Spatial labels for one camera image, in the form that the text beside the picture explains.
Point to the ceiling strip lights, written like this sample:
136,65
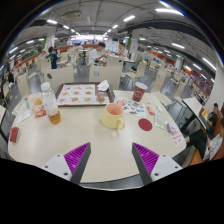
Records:
129,18

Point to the printed paper tray liner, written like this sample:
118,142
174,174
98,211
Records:
78,95

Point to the small red carton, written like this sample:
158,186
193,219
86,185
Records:
14,134

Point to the brown food in wrapper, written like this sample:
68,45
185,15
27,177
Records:
100,98

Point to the clear plastic food bag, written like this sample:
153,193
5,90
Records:
36,101

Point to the person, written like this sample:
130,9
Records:
95,55
122,50
215,146
211,120
10,78
52,59

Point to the beige canteen chairs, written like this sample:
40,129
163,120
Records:
105,74

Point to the dark brown food tray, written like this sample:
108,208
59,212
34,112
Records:
59,89

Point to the red-lettered white notice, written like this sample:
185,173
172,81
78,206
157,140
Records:
177,136

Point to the ceiling air conditioner unit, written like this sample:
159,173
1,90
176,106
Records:
71,14

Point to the white paper napkin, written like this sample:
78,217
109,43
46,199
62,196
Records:
103,86

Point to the clear plastic wrapper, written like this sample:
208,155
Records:
161,122

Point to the flat round red coaster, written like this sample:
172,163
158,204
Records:
145,124

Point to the pale yellow mug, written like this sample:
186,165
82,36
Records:
111,118

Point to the small white paper packet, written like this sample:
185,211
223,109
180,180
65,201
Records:
158,109

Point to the clear plastic tea bottle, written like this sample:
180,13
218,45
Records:
50,101

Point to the white paper card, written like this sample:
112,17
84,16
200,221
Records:
23,117

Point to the red paper cup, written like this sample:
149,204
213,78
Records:
139,92

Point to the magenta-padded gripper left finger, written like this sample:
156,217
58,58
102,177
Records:
77,156

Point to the colourful printed flyer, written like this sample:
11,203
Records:
133,108

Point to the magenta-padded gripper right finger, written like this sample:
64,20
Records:
146,156

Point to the white neighbouring table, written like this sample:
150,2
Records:
194,106

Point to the red sauce packet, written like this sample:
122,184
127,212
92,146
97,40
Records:
40,113
150,110

